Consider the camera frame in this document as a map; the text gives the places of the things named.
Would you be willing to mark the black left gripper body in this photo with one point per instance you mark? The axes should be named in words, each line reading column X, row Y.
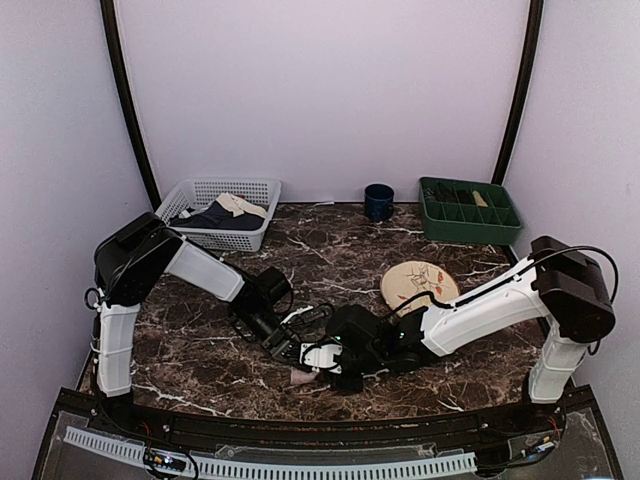
column 271, row 342

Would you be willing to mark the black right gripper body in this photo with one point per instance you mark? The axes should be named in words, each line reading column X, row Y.
column 370, row 361

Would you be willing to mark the pink and white underwear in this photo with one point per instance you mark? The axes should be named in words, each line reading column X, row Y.
column 298, row 377

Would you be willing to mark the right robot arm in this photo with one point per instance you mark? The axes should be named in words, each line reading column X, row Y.
column 559, row 283

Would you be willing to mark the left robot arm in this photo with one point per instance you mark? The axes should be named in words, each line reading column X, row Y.
column 129, row 264

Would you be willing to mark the round floral ceramic plate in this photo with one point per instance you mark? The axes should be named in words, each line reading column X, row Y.
column 405, row 280

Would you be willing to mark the navy blue garment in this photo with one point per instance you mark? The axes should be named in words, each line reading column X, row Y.
column 217, row 218

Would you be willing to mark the cream garment in basket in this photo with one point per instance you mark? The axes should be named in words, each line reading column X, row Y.
column 238, row 206

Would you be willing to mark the white perforated plastic basket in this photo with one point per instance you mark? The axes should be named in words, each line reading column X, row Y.
column 193, row 196

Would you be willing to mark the dark blue mug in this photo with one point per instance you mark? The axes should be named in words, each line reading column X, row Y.
column 378, row 202

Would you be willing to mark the green compartment organizer tray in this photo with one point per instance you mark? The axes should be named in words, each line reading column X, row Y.
column 461, row 211

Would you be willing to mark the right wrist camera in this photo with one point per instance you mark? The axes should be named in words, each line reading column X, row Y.
column 322, row 357

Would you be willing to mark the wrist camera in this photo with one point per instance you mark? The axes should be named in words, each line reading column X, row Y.
column 322, row 357
column 308, row 315

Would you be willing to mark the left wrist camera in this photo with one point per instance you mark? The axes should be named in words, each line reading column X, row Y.
column 308, row 315

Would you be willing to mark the white slotted cable duct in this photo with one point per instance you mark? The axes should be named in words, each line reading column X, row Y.
column 251, row 463

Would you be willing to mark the left black frame post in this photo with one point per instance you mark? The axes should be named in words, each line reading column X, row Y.
column 126, row 100

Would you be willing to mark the black frame post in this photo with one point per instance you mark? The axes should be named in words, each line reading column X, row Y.
column 126, row 100
column 526, row 65

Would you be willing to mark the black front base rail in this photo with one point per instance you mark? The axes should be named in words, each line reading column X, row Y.
column 569, row 440

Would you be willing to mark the right black frame post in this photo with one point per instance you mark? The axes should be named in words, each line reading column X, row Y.
column 526, row 65

